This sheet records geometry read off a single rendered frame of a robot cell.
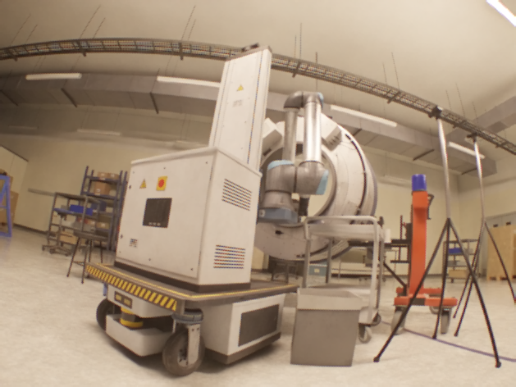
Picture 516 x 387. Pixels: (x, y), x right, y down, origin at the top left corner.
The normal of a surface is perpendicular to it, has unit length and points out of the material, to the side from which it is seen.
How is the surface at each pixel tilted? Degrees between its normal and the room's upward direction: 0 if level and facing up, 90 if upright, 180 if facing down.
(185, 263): 90
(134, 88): 90
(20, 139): 90
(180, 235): 90
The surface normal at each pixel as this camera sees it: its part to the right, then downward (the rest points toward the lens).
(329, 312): -0.13, -0.24
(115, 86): 0.16, -0.21
